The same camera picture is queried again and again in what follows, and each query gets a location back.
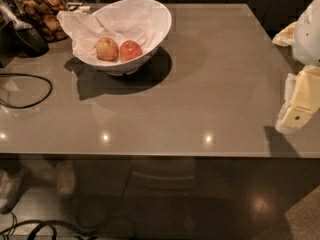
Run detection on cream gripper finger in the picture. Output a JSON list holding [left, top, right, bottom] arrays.
[[275, 65, 320, 134], [272, 22, 296, 47]]

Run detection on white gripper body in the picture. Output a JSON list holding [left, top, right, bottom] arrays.
[[292, 0, 320, 66]]

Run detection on red apple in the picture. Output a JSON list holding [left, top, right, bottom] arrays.
[[120, 40, 143, 62]]

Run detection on white ceramic bowl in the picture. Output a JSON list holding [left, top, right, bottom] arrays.
[[59, 0, 172, 76]]

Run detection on yellow-red apple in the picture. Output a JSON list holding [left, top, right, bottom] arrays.
[[96, 37, 119, 61]]

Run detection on white paper liner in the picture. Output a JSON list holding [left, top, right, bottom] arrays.
[[57, 0, 164, 65]]

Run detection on small white box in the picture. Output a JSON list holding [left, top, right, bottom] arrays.
[[68, 3, 91, 12]]

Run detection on glass jar of cookies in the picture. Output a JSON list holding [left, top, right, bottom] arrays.
[[14, 0, 68, 42]]

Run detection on black round appliance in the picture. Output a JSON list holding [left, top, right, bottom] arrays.
[[0, 1, 49, 57]]

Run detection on white shoe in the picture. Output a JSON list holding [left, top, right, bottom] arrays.
[[0, 170, 24, 214]]

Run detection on black cable on table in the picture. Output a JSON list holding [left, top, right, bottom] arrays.
[[0, 72, 53, 110]]

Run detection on black cables on floor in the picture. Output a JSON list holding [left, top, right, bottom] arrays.
[[0, 212, 134, 240]]

